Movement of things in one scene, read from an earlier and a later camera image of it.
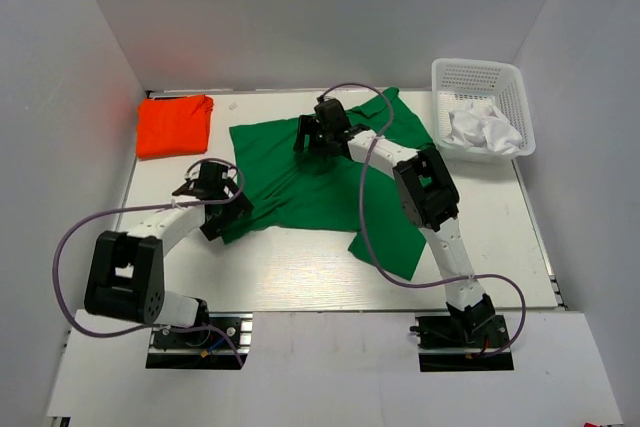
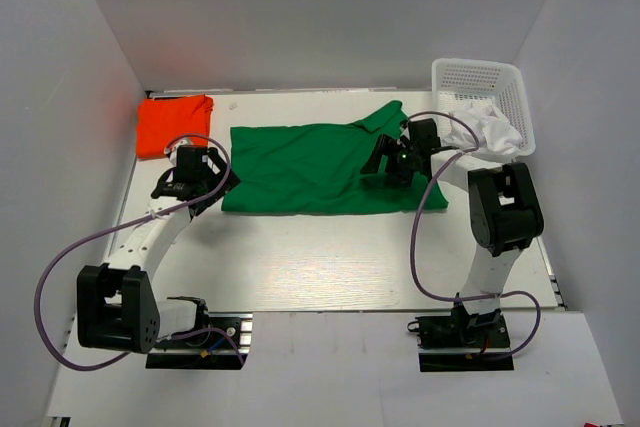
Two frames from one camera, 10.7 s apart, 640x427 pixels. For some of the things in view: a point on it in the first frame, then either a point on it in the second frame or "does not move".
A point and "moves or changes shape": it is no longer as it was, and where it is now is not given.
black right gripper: (307, 128) to (385, 145)
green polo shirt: (289, 192) moves or changes shape
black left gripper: (236, 210) to (220, 177)
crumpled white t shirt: (484, 126) does not move
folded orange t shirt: (172, 126) does not move
